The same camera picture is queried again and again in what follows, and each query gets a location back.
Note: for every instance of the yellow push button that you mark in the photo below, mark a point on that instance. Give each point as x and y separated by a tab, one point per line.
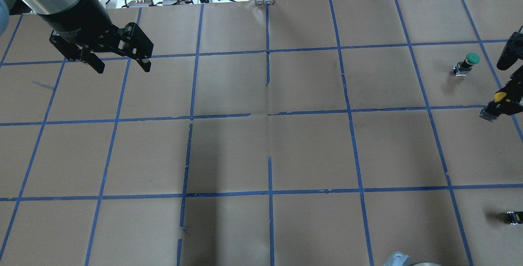
504	103

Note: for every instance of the red push button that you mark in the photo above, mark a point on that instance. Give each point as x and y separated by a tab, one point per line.
515	217

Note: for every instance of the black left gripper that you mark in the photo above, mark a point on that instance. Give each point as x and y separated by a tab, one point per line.
78	21

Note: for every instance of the green push button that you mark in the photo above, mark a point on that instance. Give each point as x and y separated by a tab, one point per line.
465	67

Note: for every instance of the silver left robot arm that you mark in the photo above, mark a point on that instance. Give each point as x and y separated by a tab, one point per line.
38	7

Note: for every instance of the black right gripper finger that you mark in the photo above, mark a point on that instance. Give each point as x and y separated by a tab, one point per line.
512	51

